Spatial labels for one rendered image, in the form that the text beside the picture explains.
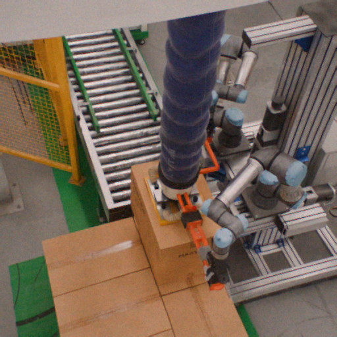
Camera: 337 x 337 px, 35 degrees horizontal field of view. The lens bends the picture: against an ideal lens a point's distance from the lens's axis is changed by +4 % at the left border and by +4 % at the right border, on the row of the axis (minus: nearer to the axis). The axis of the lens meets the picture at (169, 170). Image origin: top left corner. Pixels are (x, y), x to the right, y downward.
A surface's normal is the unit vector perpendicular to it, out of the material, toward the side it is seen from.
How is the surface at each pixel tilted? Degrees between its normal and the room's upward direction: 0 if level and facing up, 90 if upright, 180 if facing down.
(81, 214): 0
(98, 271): 0
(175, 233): 0
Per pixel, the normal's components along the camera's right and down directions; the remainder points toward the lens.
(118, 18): 0.33, 0.73
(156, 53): 0.05, -0.64
